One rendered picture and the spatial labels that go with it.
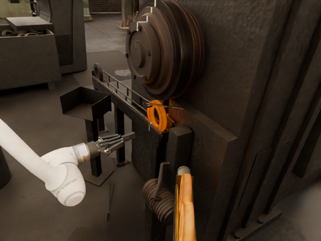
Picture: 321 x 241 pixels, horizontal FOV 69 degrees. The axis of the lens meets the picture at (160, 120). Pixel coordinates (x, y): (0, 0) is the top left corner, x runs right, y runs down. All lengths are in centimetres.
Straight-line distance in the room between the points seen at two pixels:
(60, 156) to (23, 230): 89
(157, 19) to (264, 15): 43
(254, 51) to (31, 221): 166
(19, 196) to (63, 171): 115
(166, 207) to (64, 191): 46
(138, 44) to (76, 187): 65
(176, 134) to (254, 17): 57
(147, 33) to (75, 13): 301
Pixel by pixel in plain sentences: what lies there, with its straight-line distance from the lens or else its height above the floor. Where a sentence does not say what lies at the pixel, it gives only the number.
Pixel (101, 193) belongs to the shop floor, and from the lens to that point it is 191.
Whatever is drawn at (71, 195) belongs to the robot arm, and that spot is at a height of 74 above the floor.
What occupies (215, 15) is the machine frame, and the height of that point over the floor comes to 131.
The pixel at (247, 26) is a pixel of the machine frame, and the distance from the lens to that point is 93.
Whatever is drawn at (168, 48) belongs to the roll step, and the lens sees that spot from 101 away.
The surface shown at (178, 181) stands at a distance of 103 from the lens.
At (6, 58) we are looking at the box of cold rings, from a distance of 345.
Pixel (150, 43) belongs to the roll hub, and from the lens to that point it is 101.
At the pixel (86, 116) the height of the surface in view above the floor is 60.
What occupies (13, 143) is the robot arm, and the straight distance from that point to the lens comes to 92.
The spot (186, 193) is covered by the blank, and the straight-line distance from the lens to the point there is 89.
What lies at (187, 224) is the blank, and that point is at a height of 79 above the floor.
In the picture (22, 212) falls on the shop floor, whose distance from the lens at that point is 196.
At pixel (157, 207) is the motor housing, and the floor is 50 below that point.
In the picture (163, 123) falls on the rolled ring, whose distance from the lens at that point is 125.
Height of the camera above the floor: 142
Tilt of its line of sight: 31 degrees down
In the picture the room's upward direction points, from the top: 4 degrees clockwise
